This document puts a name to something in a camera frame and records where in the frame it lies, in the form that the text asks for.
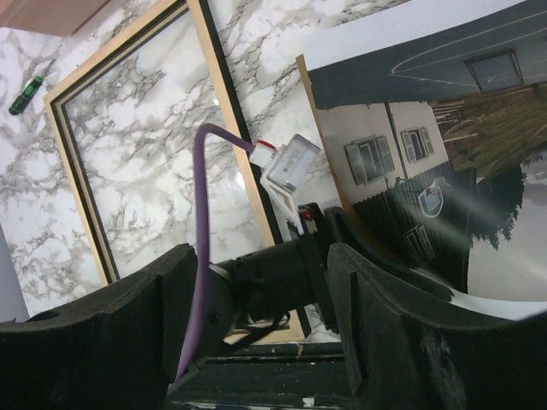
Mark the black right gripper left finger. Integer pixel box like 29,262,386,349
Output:
1,244,197,409

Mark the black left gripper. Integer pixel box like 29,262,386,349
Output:
187,202,453,371

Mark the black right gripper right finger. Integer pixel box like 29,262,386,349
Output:
326,243,546,409

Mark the glossy photo print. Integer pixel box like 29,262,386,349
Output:
299,1,546,320

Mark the rectangular picture frame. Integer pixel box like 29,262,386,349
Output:
43,0,313,345

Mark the small green black screwdriver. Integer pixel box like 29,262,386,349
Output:
9,60,56,115

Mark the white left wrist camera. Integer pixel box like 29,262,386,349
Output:
250,134,321,234

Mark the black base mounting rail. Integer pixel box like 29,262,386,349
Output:
164,343,359,409

